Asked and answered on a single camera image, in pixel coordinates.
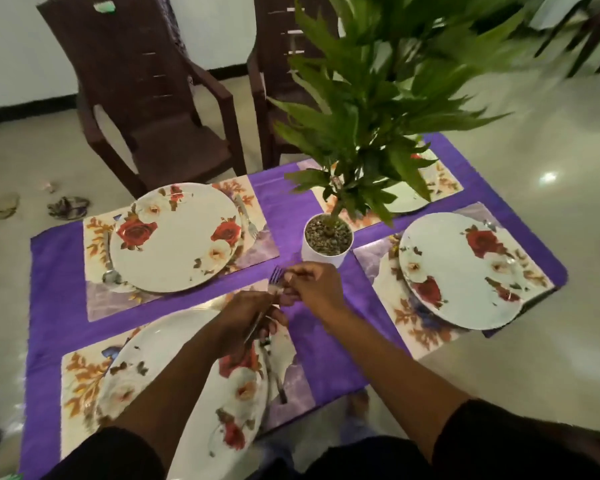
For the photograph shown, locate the person's light blue trousers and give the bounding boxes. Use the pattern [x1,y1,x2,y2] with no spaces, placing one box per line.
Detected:
[257,417,381,473]

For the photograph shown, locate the grey patterned hanging cloth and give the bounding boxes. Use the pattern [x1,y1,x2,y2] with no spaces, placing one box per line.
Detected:
[155,0,191,58]

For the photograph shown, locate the purple tablecloth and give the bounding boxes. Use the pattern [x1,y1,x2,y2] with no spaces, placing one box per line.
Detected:
[19,132,569,480]

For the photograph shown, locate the person's right forearm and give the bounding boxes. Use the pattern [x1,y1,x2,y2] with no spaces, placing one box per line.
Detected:
[325,309,471,463]

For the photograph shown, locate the tan paper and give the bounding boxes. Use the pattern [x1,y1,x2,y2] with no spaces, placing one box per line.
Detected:
[0,193,21,221]

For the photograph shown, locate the person's right foot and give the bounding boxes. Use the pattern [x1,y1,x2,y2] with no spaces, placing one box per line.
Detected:
[347,389,371,421]

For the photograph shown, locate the person's right hand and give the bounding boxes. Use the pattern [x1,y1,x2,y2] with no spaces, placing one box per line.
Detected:
[279,261,351,325]

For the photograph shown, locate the person's left hand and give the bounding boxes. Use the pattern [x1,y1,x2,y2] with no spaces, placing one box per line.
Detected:
[212,289,299,361]

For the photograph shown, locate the brown plastic armchair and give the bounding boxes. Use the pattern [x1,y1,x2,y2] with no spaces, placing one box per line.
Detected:
[36,0,249,198]
[246,0,341,171]

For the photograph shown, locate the white rose print plate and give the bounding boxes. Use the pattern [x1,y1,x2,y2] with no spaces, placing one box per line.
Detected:
[95,307,271,480]
[375,149,440,215]
[109,182,243,294]
[399,212,526,331]

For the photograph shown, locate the person's black shirt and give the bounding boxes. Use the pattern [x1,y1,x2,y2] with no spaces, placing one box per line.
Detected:
[42,399,600,480]

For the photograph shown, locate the green plant in white pot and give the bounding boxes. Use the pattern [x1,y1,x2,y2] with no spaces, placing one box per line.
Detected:
[267,0,531,269]

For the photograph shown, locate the purple printed paper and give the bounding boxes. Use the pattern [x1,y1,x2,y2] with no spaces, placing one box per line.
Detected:
[47,195,91,221]

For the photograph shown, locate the floral print placemat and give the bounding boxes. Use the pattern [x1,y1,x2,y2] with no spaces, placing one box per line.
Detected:
[295,147,465,231]
[82,174,281,323]
[59,279,317,461]
[352,202,556,361]

